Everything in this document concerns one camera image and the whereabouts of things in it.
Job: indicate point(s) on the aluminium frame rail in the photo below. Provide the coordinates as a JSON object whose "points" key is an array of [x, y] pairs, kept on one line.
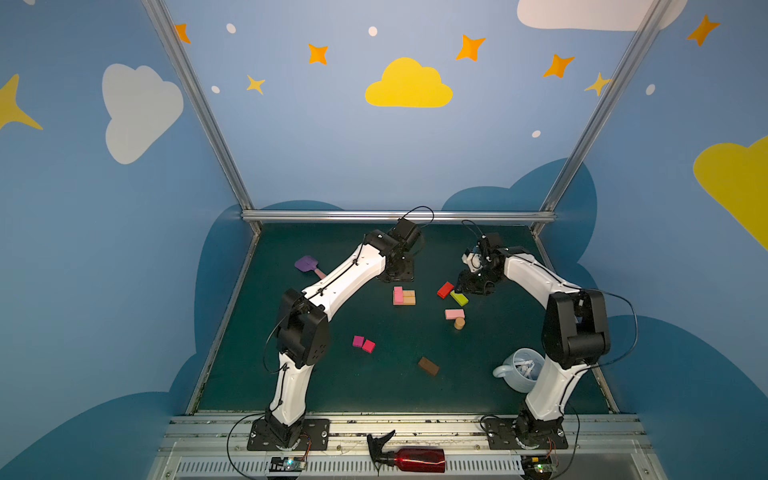
{"points": [[418, 215]]}

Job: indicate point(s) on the controller board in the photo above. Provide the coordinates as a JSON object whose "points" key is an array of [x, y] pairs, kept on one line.
{"points": [[537, 468], [287, 465]]}

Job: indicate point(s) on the dark pink cube block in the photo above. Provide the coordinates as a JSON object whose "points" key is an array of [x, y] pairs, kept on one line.
{"points": [[368, 346]]}

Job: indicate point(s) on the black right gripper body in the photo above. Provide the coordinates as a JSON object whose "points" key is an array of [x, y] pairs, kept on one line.
{"points": [[475, 281]]}

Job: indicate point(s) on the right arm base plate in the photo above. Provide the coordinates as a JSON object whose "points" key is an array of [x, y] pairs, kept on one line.
{"points": [[501, 434]]}

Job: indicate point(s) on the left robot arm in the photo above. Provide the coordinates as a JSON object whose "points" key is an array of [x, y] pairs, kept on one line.
{"points": [[302, 329]]}

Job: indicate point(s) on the red wood block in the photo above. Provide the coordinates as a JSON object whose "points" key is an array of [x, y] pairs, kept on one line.
{"points": [[445, 290]]}

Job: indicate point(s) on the brown wood block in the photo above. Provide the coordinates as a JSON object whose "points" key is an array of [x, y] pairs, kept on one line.
{"points": [[428, 366]]}

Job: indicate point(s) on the light blue mug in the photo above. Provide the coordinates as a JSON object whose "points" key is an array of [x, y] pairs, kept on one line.
{"points": [[520, 371]]}

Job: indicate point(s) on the aluminium corner post left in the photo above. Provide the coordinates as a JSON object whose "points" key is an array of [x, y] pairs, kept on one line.
{"points": [[161, 20]]}

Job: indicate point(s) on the aluminium corner post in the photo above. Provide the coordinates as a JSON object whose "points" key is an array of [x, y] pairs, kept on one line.
{"points": [[161, 20], [640, 44]]}

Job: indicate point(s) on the left controller board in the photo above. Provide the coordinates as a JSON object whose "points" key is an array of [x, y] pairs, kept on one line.
{"points": [[287, 465]]}

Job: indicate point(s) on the red spray bottle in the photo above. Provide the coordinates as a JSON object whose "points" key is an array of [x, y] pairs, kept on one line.
{"points": [[407, 459]]}

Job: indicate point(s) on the right controller board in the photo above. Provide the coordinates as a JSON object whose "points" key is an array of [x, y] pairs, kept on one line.
{"points": [[537, 468]]}

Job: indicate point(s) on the purple pink toy spatula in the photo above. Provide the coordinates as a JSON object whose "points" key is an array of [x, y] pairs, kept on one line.
{"points": [[308, 263]]}

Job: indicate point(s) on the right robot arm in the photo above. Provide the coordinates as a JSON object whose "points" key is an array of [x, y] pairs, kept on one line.
{"points": [[575, 333]]}

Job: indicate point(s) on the aluminium corner post right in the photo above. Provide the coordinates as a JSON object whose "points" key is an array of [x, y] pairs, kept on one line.
{"points": [[640, 44]]}

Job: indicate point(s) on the light pink wood block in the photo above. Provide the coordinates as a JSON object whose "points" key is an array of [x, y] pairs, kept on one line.
{"points": [[453, 314]]}

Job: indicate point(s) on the yellow-green wood block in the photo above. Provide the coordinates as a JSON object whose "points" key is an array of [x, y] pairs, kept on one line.
{"points": [[460, 298]]}

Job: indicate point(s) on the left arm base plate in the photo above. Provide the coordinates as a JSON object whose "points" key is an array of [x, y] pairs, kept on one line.
{"points": [[318, 433]]}

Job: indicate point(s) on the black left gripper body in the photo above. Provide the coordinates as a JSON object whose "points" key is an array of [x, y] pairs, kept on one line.
{"points": [[398, 270]]}

